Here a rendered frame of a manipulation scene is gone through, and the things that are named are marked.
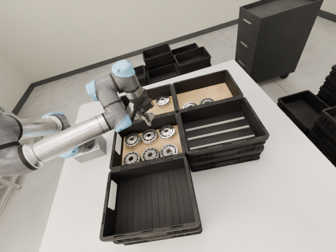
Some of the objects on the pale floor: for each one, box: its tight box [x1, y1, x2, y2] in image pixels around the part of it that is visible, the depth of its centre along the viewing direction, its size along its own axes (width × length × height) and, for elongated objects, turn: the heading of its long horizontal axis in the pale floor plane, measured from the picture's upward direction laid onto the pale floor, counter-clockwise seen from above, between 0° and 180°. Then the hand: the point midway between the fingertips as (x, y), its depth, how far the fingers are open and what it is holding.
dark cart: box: [235, 0, 324, 83], centre depth 205 cm, size 62×45×90 cm
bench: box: [39, 60, 336, 252], centre depth 137 cm, size 160×160×70 cm
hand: (145, 122), depth 89 cm, fingers open, 5 cm apart
